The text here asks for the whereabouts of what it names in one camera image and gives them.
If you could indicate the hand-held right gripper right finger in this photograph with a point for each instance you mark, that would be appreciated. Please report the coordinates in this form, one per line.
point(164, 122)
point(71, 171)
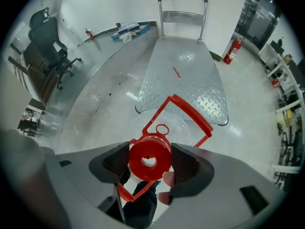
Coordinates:
point(190, 172)

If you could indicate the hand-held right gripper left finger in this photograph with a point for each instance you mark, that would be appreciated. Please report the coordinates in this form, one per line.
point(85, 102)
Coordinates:
point(109, 164)

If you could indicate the metal platform cart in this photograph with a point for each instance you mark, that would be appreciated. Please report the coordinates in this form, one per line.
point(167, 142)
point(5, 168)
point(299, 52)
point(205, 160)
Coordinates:
point(186, 80)

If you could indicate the person's right hand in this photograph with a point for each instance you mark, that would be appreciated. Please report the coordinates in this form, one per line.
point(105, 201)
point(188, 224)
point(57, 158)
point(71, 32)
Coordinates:
point(168, 179)

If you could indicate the small black side table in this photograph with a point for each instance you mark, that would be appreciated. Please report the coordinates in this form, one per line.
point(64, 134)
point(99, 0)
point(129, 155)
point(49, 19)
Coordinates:
point(29, 120)

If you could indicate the red strip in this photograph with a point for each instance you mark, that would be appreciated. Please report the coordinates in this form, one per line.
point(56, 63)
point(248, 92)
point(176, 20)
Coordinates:
point(176, 72)

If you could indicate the dark wooden slatted panel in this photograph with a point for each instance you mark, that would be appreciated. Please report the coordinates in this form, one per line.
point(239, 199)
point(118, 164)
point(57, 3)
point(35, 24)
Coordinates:
point(38, 73)

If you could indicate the large red fire extinguisher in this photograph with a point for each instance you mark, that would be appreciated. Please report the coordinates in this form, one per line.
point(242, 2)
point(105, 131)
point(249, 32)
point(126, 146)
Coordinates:
point(231, 51)

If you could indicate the black office chair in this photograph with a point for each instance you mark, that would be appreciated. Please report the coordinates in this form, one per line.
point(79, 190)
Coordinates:
point(51, 49)

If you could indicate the small red fire extinguisher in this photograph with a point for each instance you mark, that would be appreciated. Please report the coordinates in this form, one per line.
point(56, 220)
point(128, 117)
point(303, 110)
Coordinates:
point(89, 34)

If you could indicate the white shelving rack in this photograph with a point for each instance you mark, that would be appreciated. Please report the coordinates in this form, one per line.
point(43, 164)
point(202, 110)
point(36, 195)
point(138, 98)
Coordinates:
point(286, 80)

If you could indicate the pile of boxes and papers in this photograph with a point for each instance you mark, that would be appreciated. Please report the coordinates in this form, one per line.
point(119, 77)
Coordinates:
point(129, 30)

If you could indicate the dark glass door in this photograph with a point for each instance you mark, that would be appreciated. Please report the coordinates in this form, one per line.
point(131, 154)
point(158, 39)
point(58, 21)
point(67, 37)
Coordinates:
point(258, 15)

